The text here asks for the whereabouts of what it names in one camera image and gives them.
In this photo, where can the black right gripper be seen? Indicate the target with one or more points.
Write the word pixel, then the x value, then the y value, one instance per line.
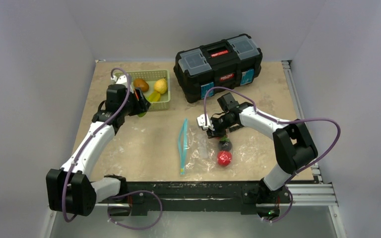
pixel 215 123

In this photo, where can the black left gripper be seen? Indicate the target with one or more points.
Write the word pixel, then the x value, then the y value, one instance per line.
pixel 141 105

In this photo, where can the yellow fake bell pepper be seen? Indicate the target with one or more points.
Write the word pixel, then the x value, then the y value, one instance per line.
pixel 154 97

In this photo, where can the brown orange fake fruit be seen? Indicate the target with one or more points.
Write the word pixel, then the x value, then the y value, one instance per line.
pixel 141 84

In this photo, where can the yellow fake pear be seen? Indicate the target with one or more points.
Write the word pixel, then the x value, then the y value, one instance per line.
pixel 161 86

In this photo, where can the clear zip top bag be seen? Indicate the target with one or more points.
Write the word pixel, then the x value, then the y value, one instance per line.
pixel 198 153

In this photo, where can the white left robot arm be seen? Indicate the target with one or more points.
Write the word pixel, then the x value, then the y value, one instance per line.
pixel 69 188

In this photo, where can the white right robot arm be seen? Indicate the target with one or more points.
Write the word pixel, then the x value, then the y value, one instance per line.
pixel 293 145

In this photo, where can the red fake tomato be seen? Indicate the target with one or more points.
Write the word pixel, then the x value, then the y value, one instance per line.
pixel 224 158

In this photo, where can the black rubber mallet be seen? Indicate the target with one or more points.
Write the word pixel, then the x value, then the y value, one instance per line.
pixel 234 128

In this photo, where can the green perforated plastic basket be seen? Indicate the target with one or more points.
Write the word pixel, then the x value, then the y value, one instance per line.
pixel 159 102

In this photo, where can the black plastic toolbox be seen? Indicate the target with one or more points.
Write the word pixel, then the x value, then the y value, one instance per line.
pixel 208 69

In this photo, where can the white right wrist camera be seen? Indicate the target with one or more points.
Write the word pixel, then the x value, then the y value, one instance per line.
pixel 204 122

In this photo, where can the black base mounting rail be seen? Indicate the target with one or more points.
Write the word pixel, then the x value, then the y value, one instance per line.
pixel 245 197

